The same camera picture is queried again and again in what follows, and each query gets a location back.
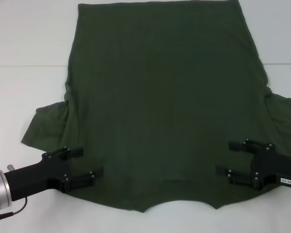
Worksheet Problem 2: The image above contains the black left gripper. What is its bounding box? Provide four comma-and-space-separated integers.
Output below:
3, 146, 104, 202

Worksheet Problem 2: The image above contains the dark red left arm cable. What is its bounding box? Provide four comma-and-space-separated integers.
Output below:
0, 197, 28, 216

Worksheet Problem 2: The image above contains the dark green t-shirt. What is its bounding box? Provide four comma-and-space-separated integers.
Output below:
21, 0, 291, 214

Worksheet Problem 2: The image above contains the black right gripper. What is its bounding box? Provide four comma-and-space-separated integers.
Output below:
215, 138, 291, 191

